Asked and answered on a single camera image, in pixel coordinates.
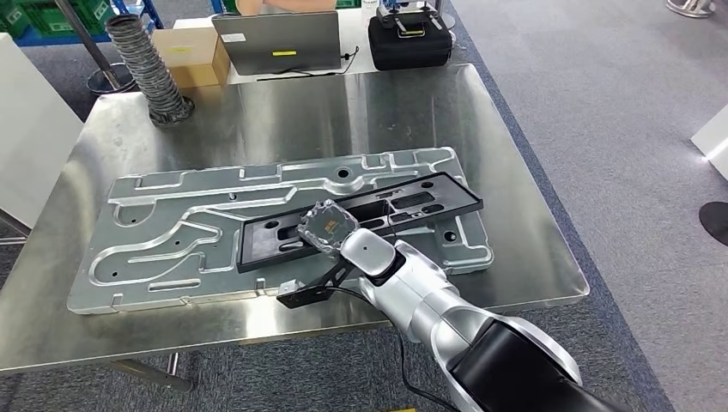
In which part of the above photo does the white panel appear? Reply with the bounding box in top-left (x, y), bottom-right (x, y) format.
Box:
top-left (690, 102), bottom-right (728, 183)
top-left (0, 32), bottom-right (86, 229)

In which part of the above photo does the green plastic crate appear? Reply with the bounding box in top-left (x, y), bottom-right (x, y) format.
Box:
top-left (0, 3), bottom-right (30, 39)
top-left (22, 0), bottom-right (115, 36)

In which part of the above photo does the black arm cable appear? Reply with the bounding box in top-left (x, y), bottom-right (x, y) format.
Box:
top-left (326, 286), bottom-right (458, 412)

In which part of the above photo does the brown cardboard box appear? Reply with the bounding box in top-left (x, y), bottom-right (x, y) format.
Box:
top-left (150, 25), bottom-right (232, 90)

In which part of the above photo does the person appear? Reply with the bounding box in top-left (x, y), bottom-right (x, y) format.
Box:
top-left (235, 0), bottom-right (338, 16)

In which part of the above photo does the white desk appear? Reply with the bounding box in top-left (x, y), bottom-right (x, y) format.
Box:
top-left (173, 5), bottom-right (456, 87)

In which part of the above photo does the stainless steel workbench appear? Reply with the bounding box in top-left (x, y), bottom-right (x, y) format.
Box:
top-left (0, 64), bottom-right (592, 393)

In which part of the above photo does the blue metal shelf rack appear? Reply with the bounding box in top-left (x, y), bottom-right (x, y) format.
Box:
top-left (14, 0), bottom-right (166, 48)

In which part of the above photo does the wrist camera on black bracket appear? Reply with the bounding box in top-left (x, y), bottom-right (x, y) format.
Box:
top-left (276, 256), bottom-right (356, 311)

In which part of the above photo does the black pole stand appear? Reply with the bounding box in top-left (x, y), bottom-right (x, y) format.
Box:
top-left (698, 202), bottom-right (728, 247)

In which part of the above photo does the round metal stand base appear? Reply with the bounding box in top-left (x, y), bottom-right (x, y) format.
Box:
top-left (666, 0), bottom-right (717, 19)

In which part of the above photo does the silver metal fixture plate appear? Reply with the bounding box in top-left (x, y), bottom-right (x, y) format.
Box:
top-left (67, 146), bottom-right (495, 316)

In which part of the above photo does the black carry case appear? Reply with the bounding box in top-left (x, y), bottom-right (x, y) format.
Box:
top-left (367, 11), bottom-right (454, 73)

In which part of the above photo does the grey device with handle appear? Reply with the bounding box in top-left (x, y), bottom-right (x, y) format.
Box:
top-left (375, 0), bottom-right (448, 39)

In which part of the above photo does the grey ribbed hose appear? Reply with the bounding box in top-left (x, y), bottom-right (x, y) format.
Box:
top-left (105, 14), bottom-right (197, 128)

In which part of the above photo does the black plastic plate frame part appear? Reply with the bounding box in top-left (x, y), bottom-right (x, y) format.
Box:
top-left (235, 172), bottom-right (485, 275)

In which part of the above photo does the steel frame table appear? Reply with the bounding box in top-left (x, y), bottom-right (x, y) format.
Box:
top-left (0, 209), bottom-right (31, 246)

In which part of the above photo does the grey laptop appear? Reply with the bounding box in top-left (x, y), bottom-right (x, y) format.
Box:
top-left (211, 9), bottom-right (343, 77)

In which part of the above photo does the metal stanchion with round base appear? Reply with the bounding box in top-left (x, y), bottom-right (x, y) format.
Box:
top-left (53, 0), bottom-right (138, 95)

